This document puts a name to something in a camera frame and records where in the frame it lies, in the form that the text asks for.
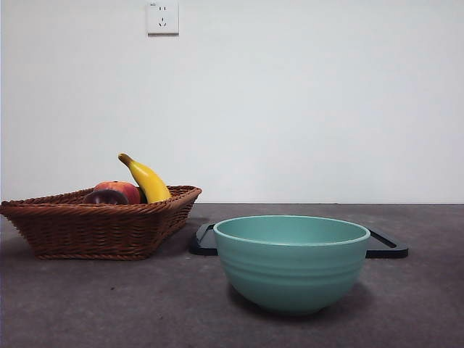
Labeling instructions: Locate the dark green rectangular tray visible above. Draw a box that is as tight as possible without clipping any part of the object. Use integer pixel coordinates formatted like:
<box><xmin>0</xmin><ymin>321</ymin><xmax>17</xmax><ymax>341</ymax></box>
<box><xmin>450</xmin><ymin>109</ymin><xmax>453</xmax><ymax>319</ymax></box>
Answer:
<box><xmin>188</xmin><ymin>223</ymin><xmax>410</xmax><ymax>259</ymax></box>

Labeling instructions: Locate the teal ribbed bowl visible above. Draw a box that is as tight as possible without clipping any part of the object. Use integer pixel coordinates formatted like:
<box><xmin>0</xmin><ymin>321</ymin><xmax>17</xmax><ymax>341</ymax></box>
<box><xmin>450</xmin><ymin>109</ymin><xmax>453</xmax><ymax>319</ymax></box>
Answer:
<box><xmin>212</xmin><ymin>215</ymin><xmax>371</xmax><ymax>315</ymax></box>

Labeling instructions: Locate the white wall socket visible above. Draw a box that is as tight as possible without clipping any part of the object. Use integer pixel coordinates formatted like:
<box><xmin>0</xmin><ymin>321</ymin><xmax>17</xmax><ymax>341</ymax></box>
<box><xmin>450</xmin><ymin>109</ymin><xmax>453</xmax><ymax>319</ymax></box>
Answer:
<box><xmin>146</xmin><ymin>1</ymin><xmax>180</xmax><ymax>36</ymax></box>

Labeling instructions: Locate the red orange peach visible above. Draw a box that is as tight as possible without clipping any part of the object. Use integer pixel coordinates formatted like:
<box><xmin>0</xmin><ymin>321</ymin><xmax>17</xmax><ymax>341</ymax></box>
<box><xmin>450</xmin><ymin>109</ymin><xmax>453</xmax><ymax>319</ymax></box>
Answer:
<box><xmin>94</xmin><ymin>181</ymin><xmax>141</xmax><ymax>204</ymax></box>

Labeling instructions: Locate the dark red plum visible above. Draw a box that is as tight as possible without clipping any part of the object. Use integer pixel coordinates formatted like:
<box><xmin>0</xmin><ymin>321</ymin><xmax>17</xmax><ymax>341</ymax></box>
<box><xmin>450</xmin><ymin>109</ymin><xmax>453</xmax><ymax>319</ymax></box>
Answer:
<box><xmin>82</xmin><ymin>188</ymin><xmax>130</xmax><ymax>205</ymax></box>

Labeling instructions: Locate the yellow banana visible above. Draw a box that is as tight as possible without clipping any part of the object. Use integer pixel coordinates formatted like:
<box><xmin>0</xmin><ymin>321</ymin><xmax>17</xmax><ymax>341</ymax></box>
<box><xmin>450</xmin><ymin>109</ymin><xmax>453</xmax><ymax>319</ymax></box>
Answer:
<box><xmin>117</xmin><ymin>152</ymin><xmax>172</xmax><ymax>204</ymax></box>

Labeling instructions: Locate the brown wicker basket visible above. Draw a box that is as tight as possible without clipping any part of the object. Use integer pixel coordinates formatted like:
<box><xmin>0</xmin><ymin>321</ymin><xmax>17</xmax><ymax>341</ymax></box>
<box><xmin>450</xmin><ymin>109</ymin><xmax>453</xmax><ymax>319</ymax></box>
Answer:
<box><xmin>0</xmin><ymin>185</ymin><xmax>202</xmax><ymax>260</ymax></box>

